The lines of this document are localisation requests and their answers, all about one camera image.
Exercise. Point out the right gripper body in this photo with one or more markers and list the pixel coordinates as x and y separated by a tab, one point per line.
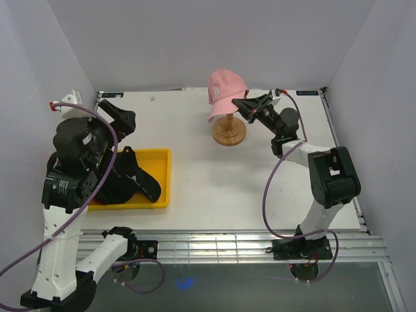
268	119

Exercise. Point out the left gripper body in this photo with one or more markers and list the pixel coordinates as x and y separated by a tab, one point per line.
103	138

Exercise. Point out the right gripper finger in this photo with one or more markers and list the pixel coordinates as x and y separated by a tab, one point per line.
252	113
250	104

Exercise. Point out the pink baseball cap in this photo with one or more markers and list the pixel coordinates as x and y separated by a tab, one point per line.
224	86

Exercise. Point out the black cap gold logo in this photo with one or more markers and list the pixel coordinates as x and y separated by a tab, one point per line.
126	179

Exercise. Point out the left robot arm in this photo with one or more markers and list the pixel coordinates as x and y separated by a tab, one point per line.
62	283

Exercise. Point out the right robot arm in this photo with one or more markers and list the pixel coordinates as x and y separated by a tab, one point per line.
333	178

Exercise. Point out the wooden hat stand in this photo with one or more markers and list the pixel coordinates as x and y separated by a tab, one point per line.
229	130

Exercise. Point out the yellow plastic tray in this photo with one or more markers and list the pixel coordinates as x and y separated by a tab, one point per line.
157	163

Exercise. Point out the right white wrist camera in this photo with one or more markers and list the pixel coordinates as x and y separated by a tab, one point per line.
275	94

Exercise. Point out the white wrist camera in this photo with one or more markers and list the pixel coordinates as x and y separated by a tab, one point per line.
73	98
275	94

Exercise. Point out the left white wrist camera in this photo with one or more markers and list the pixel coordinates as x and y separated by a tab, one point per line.
73	98

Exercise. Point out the aluminium frame rail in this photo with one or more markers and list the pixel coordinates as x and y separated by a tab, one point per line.
243	248

